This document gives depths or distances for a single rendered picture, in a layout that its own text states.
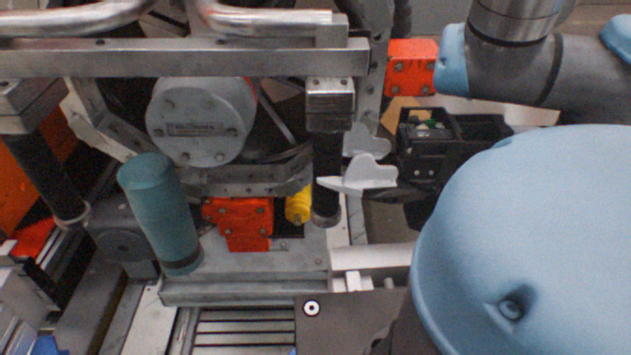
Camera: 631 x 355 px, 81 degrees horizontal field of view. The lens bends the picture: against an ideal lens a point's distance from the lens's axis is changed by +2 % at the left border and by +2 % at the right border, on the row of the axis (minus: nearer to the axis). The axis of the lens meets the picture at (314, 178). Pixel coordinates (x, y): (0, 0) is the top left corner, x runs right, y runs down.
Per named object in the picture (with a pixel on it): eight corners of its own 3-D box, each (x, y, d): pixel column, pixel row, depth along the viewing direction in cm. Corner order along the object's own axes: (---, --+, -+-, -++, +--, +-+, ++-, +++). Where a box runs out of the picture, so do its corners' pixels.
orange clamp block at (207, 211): (207, 170, 82) (207, 198, 88) (199, 195, 76) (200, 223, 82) (238, 174, 83) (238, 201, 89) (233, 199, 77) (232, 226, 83)
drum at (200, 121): (267, 97, 68) (259, 19, 59) (255, 173, 53) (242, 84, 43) (192, 98, 68) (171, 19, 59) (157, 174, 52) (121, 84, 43)
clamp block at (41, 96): (72, 92, 46) (52, 51, 42) (32, 135, 39) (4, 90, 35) (31, 92, 46) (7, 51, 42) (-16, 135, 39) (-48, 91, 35)
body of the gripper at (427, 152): (393, 104, 43) (497, 103, 43) (384, 161, 49) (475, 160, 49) (407, 144, 37) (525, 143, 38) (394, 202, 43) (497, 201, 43)
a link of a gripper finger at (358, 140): (319, 113, 45) (395, 118, 44) (318, 150, 49) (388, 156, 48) (315, 127, 43) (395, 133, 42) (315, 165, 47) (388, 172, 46)
